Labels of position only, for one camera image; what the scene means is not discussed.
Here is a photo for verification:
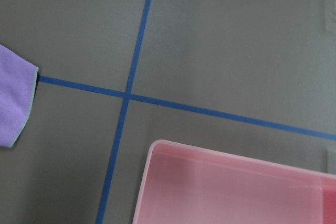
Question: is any purple microfiber cloth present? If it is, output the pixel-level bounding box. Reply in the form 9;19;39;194
1;46;38;148

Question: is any pink plastic bin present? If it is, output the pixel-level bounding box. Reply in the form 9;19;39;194
133;140;335;223

